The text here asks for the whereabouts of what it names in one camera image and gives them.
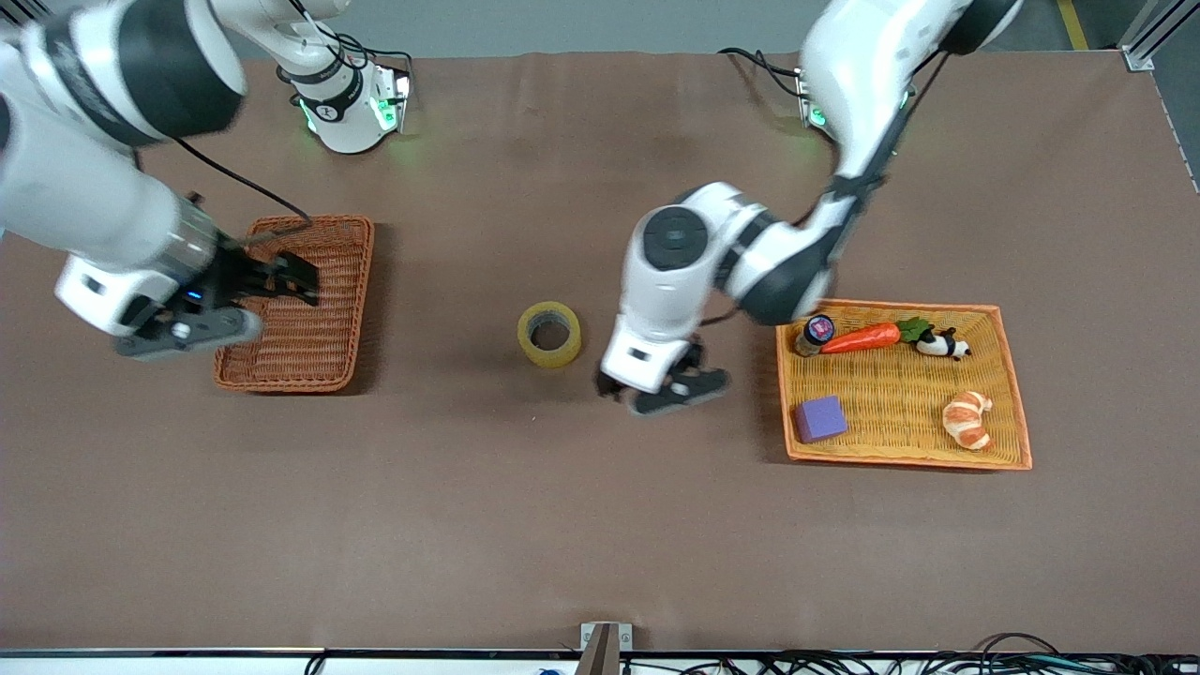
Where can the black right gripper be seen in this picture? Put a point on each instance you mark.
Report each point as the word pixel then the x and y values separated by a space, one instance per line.
pixel 232 277

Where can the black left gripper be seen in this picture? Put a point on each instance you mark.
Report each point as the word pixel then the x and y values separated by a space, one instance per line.
pixel 692 356

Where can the clear yellowish tape roll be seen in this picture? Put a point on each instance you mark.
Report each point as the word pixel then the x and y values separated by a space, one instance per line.
pixel 548 354

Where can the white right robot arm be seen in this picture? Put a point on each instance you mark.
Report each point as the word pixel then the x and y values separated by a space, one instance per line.
pixel 75 197

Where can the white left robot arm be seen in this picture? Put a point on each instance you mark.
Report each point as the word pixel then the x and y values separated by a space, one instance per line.
pixel 666 291

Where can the brown deep wicker basket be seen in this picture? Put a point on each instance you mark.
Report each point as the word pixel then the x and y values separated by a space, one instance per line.
pixel 309 347

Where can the orange flat wicker basket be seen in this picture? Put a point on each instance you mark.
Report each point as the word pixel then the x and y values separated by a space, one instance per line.
pixel 891 412

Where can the brown table cover sheet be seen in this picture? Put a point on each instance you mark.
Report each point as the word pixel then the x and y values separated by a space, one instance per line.
pixel 600 516

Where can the small bottle purple cap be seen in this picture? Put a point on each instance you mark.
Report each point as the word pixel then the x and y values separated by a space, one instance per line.
pixel 816 333

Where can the purple cube block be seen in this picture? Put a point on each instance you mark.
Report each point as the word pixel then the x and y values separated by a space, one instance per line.
pixel 821 419

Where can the orange toy carrot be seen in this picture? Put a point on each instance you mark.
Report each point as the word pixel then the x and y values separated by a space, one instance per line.
pixel 862 337

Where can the black white panda toy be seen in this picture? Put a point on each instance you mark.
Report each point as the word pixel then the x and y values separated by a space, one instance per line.
pixel 937 347

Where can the toy croissant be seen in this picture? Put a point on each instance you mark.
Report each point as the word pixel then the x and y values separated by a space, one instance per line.
pixel 966 422

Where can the aluminium frame profile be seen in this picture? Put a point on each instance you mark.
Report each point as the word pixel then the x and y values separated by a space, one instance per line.
pixel 1139 58

